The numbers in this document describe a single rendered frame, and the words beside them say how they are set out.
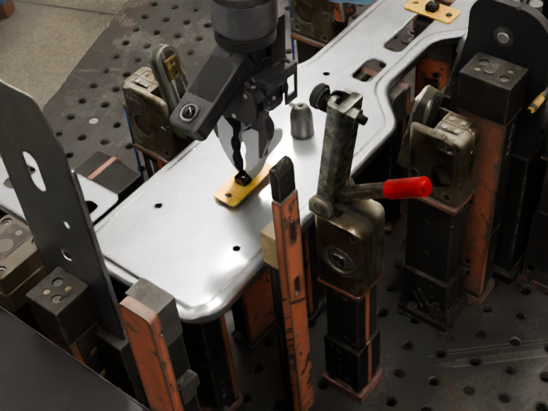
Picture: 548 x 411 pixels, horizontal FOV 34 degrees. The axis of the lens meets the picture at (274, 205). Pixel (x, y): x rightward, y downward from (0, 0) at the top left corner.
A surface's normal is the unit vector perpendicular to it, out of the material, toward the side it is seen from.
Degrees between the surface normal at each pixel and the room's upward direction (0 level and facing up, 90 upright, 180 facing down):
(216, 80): 27
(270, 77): 4
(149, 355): 90
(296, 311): 90
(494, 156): 90
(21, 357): 0
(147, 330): 90
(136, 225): 0
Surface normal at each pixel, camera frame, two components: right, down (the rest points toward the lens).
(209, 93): -0.37, -0.37
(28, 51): -0.07, -0.69
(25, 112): -0.61, 0.60
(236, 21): -0.20, 0.66
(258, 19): 0.40, 0.61
